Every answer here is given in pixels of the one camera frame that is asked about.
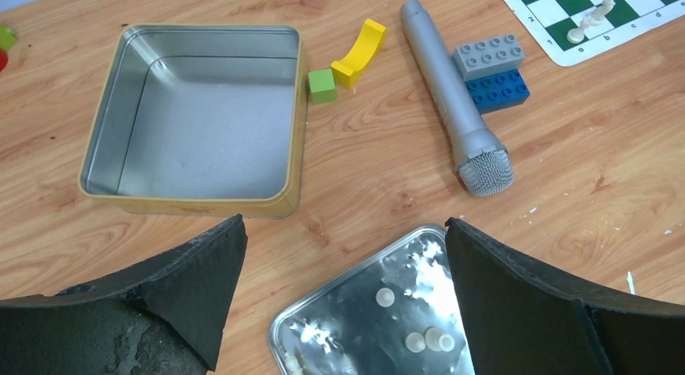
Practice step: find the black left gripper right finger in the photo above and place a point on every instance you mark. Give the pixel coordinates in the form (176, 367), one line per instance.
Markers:
(524, 316)

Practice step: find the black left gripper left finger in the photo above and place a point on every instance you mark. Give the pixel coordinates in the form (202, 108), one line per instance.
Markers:
(163, 315)

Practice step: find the white pawn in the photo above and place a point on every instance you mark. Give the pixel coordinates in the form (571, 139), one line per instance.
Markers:
(385, 297)
(438, 340)
(415, 342)

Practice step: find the green white chess board mat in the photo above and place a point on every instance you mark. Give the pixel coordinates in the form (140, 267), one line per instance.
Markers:
(548, 22)

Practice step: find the white chess piece on board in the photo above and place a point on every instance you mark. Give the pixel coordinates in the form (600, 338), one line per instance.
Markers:
(595, 18)

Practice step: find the silver tin lid tray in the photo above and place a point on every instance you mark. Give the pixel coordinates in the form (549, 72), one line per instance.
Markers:
(340, 329)

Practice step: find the grey toy microphone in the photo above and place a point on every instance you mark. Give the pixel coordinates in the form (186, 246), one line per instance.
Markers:
(480, 159)

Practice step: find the square metal tin box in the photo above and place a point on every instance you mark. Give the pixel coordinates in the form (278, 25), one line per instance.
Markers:
(204, 120)

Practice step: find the grey and blue brick stack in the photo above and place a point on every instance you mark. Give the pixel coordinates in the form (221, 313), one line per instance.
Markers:
(490, 70)

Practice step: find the green wooden cube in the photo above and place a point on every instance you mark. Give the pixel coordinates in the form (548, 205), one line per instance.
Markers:
(322, 87)

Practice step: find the coloured blocks cluster left corner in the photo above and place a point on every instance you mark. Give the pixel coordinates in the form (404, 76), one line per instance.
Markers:
(7, 40)

